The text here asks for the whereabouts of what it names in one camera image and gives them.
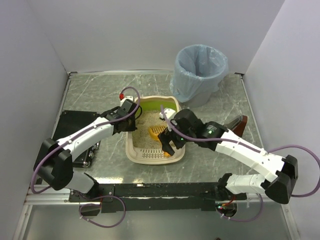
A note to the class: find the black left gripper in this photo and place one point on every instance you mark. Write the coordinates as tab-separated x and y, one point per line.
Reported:
131	124

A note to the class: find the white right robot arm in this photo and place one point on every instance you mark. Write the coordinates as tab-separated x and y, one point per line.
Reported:
275	176

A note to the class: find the grey bin with blue bag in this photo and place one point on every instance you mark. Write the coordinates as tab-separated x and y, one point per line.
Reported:
198	71

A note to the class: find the beige cat litter pellets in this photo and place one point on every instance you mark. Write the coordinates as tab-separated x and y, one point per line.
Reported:
140	137

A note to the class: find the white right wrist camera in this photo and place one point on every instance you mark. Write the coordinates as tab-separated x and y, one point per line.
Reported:
167	114

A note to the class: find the aluminium frame rail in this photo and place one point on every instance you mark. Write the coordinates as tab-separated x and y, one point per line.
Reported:
48	197

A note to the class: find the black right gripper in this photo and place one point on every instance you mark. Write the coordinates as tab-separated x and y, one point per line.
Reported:
167	137

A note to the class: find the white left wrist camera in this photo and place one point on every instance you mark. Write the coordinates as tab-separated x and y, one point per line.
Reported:
125	101

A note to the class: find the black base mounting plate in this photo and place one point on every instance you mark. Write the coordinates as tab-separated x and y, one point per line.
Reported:
158	196

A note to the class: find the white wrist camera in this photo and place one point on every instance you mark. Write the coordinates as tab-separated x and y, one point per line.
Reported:
167	114
125	101

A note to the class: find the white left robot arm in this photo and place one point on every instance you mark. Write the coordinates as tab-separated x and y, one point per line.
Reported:
54	163

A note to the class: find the brown wooden metronome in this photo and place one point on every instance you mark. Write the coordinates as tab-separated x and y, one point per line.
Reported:
238	125

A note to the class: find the orange plastic litter scoop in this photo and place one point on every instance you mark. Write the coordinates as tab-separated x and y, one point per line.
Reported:
154	132

